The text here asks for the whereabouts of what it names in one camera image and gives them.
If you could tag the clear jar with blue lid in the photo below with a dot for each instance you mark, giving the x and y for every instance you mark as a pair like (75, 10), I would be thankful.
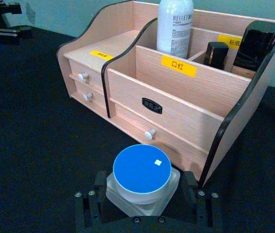
(140, 177)

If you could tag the black table cloth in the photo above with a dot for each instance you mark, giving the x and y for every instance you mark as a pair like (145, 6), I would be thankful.
(30, 136)

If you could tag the short black lipstick case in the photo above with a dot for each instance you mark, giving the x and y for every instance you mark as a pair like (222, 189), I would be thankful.
(216, 55)

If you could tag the white plastic bottle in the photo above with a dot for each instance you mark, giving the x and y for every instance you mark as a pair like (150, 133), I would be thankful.
(173, 26)

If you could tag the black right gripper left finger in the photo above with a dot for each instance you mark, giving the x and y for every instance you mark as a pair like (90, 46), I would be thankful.
(92, 206)

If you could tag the small wooden drawer white knob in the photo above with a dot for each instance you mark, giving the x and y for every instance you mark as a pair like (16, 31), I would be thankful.
(86, 74)
(90, 95)

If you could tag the tall black cosmetic bottle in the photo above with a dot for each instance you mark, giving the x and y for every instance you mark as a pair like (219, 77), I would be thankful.
(254, 46)

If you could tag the light wooden desk organizer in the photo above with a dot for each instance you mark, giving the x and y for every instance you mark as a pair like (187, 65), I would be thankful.
(176, 97)

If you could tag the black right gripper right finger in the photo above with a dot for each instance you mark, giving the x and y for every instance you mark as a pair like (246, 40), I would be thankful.
(200, 206)

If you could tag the wide wooden drawer white knob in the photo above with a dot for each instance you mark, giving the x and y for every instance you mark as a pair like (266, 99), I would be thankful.
(161, 136)

